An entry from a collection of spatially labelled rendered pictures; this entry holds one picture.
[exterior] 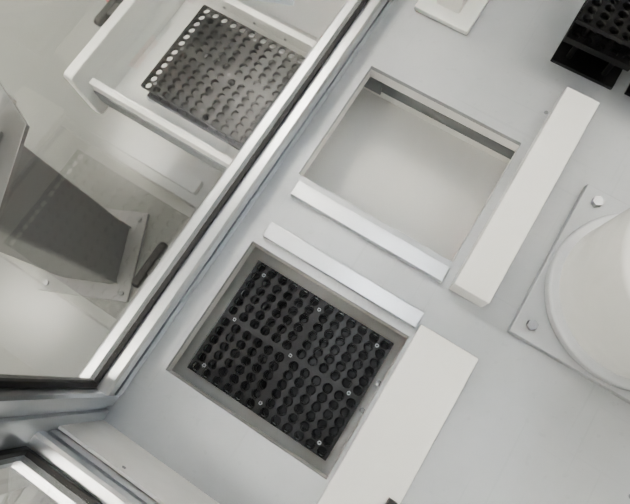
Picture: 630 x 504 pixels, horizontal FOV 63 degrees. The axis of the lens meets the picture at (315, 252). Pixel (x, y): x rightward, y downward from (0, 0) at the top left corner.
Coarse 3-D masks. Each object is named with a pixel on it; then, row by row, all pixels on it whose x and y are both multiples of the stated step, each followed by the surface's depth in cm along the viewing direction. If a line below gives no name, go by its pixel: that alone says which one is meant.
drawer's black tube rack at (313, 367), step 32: (256, 288) 72; (288, 288) 72; (224, 320) 74; (256, 320) 74; (288, 320) 74; (320, 320) 74; (224, 352) 70; (256, 352) 70; (288, 352) 70; (320, 352) 73; (352, 352) 73; (384, 352) 69; (224, 384) 69; (256, 384) 69; (288, 384) 69; (320, 384) 69; (352, 384) 69; (288, 416) 68; (320, 416) 68; (320, 448) 70
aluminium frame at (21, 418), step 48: (384, 0) 74; (336, 48) 71; (288, 144) 71; (240, 192) 66; (192, 288) 67; (144, 336) 62; (0, 384) 43; (48, 384) 50; (96, 384) 60; (0, 432) 44; (48, 432) 52; (96, 480) 49
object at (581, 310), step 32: (576, 224) 67; (608, 224) 57; (576, 256) 61; (608, 256) 52; (544, 288) 65; (576, 288) 59; (608, 288) 52; (512, 320) 65; (544, 320) 64; (576, 320) 60; (608, 320) 53; (544, 352) 64; (576, 352) 61; (608, 352) 57; (608, 384) 62
